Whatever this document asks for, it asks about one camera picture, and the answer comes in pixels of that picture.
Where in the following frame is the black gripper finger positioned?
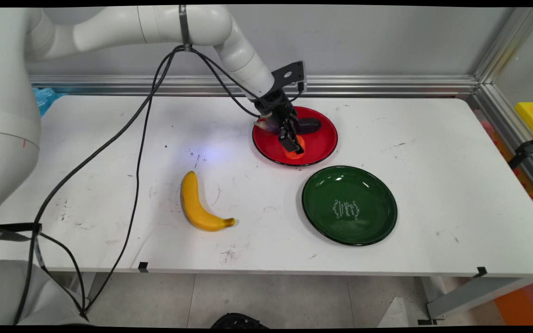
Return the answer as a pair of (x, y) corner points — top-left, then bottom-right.
(291, 119), (305, 155)
(279, 119), (297, 151)

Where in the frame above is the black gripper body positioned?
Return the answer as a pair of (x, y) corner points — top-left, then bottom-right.
(253, 89), (297, 127)

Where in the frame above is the orange round fruit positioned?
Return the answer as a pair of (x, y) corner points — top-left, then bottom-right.
(283, 134), (306, 160)

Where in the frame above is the purple eggplant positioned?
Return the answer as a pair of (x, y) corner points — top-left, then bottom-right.
(254, 117), (322, 136)

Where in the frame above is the red round plate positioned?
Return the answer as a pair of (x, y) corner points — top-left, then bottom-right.
(252, 106), (339, 167)

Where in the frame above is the green round plate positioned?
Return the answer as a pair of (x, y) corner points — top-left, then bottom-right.
(302, 165), (398, 246)

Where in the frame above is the yellow banana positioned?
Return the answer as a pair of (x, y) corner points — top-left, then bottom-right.
(181, 171), (236, 232)

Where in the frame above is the black wheeled base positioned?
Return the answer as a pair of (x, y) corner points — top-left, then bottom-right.
(210, 313), (269, 329)

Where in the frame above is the black clamp stand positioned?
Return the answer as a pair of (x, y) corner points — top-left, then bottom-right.
(507, 124), (533, 170)

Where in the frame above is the blue plastic bag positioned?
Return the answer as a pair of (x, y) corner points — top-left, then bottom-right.
(32, 87), (69, 117)

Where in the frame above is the grey table leg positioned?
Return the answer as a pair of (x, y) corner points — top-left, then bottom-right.
(421, 276), (533, 321)

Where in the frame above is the orange box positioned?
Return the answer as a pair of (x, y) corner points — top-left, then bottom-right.
(493, 277), (533, 326)

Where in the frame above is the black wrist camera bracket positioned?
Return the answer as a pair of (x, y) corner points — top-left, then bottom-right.
(271, 61), (307, 92)

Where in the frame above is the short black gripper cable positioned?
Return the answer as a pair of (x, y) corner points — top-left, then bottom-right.
(188, 46), (267, 118)

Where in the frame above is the long aluminium frame rail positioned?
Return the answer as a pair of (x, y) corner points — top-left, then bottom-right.
(28, 74), (480, 98)

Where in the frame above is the black strap on arm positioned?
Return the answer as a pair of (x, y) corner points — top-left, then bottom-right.
(178, 5), (192, 52)

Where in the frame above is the thin black cable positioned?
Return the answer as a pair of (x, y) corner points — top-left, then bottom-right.
(81, 46), (179, 320)

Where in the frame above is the thick black cable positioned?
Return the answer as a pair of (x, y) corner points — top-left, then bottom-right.
(13, 45), (185, 326)

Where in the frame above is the aluminium side frame rail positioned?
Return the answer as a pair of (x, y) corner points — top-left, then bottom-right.
(466, 7), (533, 206)

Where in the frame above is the black strap on base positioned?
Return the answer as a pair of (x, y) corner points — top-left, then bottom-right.
(0, 222), (43, 242)

